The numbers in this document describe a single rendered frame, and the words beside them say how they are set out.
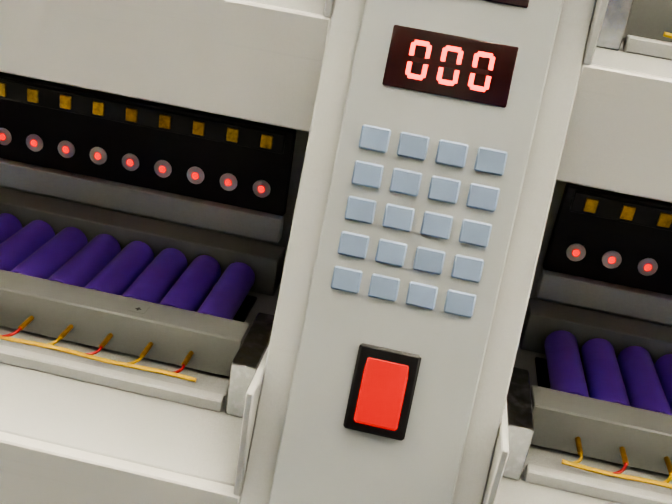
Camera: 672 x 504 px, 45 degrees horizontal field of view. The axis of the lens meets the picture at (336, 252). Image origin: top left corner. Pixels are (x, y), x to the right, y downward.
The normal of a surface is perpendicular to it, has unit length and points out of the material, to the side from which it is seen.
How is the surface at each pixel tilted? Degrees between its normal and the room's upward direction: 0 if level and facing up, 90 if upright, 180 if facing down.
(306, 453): 90
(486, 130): 90
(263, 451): 90
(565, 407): 18
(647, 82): 108
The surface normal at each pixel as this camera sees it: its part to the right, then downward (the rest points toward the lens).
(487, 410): -0.11, 0.10
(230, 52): -0.16, 0.40
